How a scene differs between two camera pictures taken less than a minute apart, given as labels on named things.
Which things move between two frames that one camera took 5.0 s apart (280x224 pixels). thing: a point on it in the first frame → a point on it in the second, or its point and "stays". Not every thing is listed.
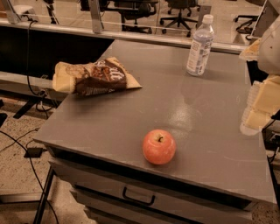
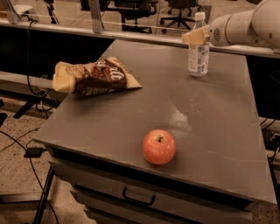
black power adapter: [34, 152] stays
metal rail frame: [96, 30] stays
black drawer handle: [135, 200] stays
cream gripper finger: [262, 102] → [197, 37]
